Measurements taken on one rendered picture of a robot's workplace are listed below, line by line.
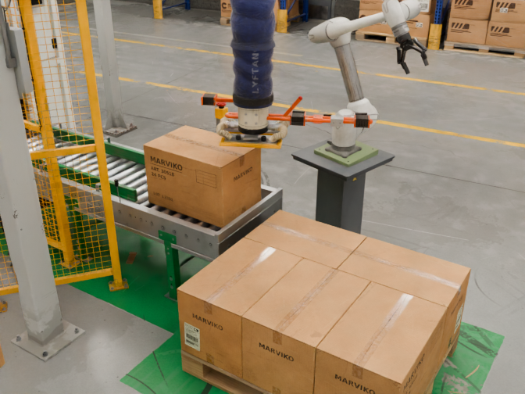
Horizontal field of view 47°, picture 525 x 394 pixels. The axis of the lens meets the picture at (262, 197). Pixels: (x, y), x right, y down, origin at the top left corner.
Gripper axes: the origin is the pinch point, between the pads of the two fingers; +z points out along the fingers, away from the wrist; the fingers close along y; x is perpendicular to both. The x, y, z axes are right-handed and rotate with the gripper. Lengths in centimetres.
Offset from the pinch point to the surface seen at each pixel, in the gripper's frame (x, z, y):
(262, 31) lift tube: -80, -50, -19
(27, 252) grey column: -202, 1, -123
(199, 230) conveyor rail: -120, 31, -92
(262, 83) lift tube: -80, -27, -35
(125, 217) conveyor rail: -132, 8, -147
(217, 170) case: -102, 5, -75
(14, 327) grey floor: -212, 39, -181
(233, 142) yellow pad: -96, -5, -59
